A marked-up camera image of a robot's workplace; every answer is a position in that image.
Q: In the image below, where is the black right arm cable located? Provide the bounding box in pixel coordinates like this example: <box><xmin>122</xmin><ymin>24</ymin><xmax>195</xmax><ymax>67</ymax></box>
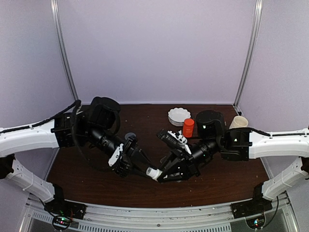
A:
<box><xmin>250</xmin><ymin>127</ymin><xmax>309</xmax><ymax>137</ymax></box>

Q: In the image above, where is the aluminium frame post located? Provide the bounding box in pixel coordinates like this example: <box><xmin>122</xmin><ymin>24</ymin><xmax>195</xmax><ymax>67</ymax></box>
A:
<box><xmin>233</xmin><ymin>0</ymin><xmax>263</xmax><ymax>112</ymax></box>
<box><xmin>50</xmin><ymin>0</ymin><xmax>79</xmax><ymax>101</ymax></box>

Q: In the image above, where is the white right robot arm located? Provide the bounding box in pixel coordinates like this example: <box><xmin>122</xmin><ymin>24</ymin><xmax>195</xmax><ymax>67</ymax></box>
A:
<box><xmin>154</xmin><ymin>110</ymin><xmax>309</xmax><ymax>214</ymax></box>

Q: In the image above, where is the aluminium front rail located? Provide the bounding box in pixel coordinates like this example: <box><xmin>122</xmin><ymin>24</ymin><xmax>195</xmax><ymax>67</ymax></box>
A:
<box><xmin>19</xmin><ymin>190</ymin><xmax>300</xmax><ymax>232</ymax></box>

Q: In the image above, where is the white pill bottle green label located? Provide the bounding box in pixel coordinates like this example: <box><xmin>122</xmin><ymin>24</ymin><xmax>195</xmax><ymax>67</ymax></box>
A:
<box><xmin>146</xmin><ymin>167</ymin><xmax>162</xmax><ymax>181</ymax></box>

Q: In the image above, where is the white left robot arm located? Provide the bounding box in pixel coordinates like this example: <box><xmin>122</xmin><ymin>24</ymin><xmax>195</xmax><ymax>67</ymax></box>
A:
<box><xmin>0</xmin><ymin>97</ymin><xmax>151</xmax><ymax>215</ymax></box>

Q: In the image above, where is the orange pill bottle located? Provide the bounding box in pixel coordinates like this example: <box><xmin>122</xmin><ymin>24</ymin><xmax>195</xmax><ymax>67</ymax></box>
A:
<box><xmin>183</xmin><ymin>118</ymin><xmax>195</xmax><ymax>138</ymax></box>

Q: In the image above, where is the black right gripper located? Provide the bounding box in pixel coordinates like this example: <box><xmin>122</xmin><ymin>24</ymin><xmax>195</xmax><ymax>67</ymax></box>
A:
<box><xmin>154</xmin><ymin>137</ymin><xmax>222</xmax><ymax>182</ymax></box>

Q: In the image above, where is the cream ribbed mug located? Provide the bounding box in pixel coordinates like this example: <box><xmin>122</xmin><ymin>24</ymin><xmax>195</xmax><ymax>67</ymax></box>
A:
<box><xmin>229</xmin><ymin>116</ymin><xmax>249</xmax><ymax>129</ymax></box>

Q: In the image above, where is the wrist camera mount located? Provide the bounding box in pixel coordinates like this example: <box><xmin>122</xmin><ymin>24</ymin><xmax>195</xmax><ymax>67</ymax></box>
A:
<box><xmin>157</xmin><ymin>130</ymin><xmax>192</xmax><ymax>154</ymax></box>
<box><xmin>108</xmin><ymin>144</ymin><xmax>124</xmax><ymax>167</ymax></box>

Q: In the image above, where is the white scalloped ceramic bowl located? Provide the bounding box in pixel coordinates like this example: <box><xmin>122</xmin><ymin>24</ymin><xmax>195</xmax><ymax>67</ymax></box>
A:
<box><xmin>168</xmin><ymin>107</ymin><xmax>191</xmax><ymax>127</ymax></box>

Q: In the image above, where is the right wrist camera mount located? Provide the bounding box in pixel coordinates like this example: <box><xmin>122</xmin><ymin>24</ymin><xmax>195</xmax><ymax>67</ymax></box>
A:
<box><xmin>157</xmin><ymin>130</ymin><xmax>192</xmax><ymax>154</ymax></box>

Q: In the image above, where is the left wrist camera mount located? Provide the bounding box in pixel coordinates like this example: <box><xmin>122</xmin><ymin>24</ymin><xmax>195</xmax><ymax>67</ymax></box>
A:
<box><xmin>108</xmin><ymin>144</ymin><xmax>124</xmax><ymax>167</ymax></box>

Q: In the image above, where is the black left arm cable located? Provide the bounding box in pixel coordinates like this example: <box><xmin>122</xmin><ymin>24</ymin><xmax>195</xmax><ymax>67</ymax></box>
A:
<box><xmin>0</xmin><ymin>99</ymin><xmax>114</xmax><ymax>173</ymax></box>

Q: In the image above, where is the grey capped pill bottle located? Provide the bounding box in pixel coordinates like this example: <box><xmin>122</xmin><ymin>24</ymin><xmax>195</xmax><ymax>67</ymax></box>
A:
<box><xmin>125</xmin><ymin>132</ymin><xmax>136</xmax><ymax>140</ymax></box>

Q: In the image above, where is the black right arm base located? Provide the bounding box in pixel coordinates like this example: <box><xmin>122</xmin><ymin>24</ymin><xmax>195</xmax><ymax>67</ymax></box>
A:
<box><xmin>231</xmin><ymin>183</ymin><xmax>272</xmax><ymax>219</ymax></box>

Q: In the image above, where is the left aluminium frame post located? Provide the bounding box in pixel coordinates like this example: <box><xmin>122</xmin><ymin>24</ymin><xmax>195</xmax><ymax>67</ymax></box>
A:
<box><xmin>50</xmin><ymin>0</ymin><xmax>79</xmax><ymax>101</ymax></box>

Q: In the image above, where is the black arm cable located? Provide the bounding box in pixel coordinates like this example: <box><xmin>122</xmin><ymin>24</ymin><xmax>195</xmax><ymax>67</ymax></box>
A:
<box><xmin>250</xmin><ymin>127</ymin><xmax>309</xmax><ymax>137</ymax></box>
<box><xmin>0</xmin><ymin>99</ymin><xmax>114</xmax><ymax>173</ymax></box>

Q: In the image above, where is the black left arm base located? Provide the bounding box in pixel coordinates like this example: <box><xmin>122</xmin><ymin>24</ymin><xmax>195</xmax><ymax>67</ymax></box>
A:
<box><xmin>41</xmin><ymin>184</ymin><xmax>86</xmax><ymax>231</ymax></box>

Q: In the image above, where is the right aluminium frame post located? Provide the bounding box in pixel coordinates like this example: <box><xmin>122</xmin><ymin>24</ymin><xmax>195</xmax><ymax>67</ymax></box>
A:
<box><xmin>233</xmin><ymin>0</ymin><xmax>263</xmax><ymax>112</ymax></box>

